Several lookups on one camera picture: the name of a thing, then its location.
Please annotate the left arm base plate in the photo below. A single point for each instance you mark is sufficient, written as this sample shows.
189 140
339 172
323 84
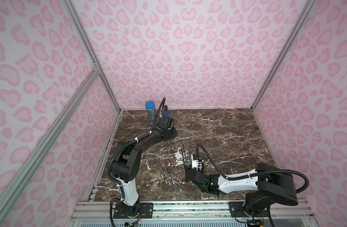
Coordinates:
138 210

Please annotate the dark pencil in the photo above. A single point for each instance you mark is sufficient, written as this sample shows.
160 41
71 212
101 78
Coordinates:
158 166
162 171

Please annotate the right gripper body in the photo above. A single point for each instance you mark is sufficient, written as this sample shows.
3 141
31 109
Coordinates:
190 172

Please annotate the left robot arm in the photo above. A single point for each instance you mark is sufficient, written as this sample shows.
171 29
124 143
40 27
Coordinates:
125 163

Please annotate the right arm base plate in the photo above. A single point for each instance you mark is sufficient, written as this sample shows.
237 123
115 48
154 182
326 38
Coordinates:
237 210

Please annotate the blue-capped metal cylinder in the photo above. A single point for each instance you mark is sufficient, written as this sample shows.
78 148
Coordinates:
151 111

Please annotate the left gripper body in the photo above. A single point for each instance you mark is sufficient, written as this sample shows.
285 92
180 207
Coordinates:
164 123

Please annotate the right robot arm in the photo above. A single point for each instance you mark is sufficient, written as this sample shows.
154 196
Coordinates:
264 190

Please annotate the red capped pencil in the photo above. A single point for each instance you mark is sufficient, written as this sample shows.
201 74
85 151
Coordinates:
176 170

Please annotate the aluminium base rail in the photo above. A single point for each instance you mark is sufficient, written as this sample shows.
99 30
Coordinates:
206 213

